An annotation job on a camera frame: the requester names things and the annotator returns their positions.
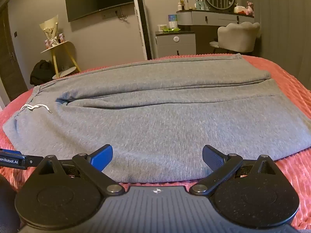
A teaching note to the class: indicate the grey bedside cabinet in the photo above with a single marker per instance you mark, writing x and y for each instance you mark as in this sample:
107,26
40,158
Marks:
176,43

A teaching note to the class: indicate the grey pants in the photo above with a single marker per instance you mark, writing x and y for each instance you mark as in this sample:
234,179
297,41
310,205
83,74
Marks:
155,116

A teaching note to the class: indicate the cream wrapped flower bouquet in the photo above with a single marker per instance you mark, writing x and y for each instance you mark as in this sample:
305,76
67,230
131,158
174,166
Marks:
50,28

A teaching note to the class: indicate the grey dressing table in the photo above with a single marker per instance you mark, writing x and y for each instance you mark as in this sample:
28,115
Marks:
206,17

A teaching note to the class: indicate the blue bottle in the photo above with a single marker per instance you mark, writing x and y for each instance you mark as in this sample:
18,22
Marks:
198,4
203,3

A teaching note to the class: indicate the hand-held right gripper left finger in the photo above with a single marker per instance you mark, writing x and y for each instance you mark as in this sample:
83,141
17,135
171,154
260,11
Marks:
103,156

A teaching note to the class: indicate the white round container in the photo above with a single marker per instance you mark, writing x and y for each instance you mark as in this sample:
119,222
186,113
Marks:
239,9

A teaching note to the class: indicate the beige shell chair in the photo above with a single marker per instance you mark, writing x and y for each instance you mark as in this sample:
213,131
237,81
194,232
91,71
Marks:
239,37

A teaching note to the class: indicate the pale cosmetic bottle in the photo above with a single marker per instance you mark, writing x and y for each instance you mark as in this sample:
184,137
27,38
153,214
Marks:
179,6
186,4

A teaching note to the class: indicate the pink ribbed blanket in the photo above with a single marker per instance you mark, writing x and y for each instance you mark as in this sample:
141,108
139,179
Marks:
286,82

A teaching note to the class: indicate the small pink gift box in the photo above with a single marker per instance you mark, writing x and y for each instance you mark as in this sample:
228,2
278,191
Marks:
62,37

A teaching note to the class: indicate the black wall television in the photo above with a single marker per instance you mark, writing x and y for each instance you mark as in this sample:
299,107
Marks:
99,0

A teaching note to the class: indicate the dark wooden door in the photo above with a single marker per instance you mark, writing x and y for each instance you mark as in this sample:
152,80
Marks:
8,60

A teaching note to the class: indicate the green packet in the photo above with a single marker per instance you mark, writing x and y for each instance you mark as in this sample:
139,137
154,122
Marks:
173,30

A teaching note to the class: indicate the black bag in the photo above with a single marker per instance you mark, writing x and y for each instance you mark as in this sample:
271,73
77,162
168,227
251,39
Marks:
41,72

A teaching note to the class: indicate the dark cloth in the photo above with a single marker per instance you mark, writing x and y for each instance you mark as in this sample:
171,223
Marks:
7,203

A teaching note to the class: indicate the blue and white card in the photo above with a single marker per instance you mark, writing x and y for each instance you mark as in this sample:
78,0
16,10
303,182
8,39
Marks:
172,21

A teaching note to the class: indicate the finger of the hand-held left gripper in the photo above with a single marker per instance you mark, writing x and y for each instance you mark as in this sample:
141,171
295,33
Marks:
34,161

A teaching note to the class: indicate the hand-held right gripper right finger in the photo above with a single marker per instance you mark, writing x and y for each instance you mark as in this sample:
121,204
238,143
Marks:
213,159

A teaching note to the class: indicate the pink plush toy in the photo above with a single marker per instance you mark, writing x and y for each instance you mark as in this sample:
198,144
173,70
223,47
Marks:
249,8

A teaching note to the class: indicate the grey curtain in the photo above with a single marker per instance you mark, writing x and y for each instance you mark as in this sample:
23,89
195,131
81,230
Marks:
284,21

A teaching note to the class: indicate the yellow side table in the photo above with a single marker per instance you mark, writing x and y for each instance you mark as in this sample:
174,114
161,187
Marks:
64,53

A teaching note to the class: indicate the small white cup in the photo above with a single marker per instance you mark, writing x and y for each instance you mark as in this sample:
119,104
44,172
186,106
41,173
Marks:
162,27

